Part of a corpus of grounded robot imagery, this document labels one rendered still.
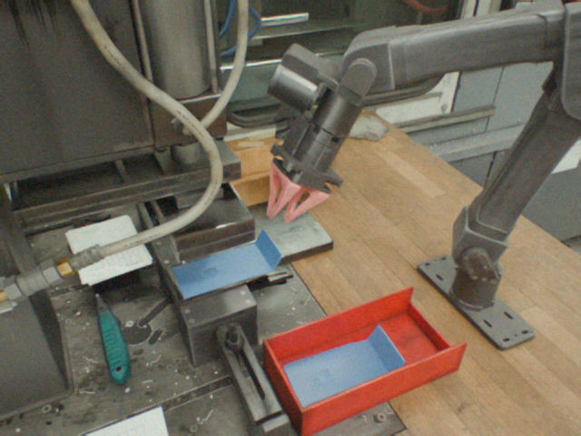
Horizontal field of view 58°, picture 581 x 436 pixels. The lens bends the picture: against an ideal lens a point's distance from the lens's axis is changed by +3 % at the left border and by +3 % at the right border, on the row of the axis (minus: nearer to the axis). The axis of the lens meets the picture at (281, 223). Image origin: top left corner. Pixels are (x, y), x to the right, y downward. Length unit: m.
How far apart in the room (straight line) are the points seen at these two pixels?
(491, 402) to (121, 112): 0.59
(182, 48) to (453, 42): 0.31
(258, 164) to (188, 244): 0.56
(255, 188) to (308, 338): 0.38
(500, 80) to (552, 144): 1.06
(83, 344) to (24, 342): 0.15
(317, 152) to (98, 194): 0.29
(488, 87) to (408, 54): 1.10
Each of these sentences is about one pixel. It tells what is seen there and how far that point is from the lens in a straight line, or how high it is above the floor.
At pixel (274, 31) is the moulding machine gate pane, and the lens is 1.29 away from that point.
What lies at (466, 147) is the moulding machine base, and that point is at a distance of 1.77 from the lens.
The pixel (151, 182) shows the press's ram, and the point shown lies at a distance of 0.62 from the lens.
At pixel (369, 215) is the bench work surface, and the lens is 1.03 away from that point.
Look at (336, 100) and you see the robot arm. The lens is 0.69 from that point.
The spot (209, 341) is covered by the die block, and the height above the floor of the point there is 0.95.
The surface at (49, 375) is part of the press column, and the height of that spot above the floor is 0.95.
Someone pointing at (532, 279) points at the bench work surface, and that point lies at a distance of 0.98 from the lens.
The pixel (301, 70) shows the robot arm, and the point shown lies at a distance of 0.69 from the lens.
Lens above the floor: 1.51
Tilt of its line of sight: 38 degrees down
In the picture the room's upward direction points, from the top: straight up
